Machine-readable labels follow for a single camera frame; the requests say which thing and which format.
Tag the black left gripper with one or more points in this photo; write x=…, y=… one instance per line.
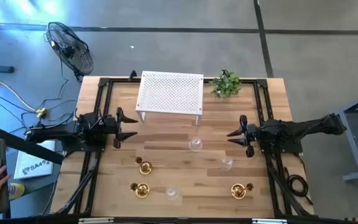
x=112, y=127

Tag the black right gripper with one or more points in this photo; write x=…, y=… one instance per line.
x=250, y=135

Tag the clear glass candle holder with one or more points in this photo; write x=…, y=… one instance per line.
x=227, y=163
x=172, y=193
x=195, y=144

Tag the gold brass candlestick holder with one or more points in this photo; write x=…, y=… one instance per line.
x=142, y=190
x=238, y=191
x=145, y=168

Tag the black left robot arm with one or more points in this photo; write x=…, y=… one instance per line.
x=54, y=132

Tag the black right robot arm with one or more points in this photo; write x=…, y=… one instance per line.
x=306, y=126

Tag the green potted plant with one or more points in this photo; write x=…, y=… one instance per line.
x=225, y=84

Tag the white perforated metal shelf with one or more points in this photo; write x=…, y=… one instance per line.
x=169, y=93

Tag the yellow power plug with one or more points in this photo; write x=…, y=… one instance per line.
x=41, y=112

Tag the black floor fan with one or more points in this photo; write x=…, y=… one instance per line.
x=70, y=49

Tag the white printed box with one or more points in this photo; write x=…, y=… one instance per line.
x=33, y=161

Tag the black desk foot beam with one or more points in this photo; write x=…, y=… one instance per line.
x=26, y=144

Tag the yellow shoe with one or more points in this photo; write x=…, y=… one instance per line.
x=16, y=190

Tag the black aluminium rig frame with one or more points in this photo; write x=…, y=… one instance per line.
x=104, y=82

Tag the silver metal bracket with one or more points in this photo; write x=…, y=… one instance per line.
x=269, y=221
x=95, y=220

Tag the blue-grey table frame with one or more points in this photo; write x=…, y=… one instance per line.
x=351, y=146

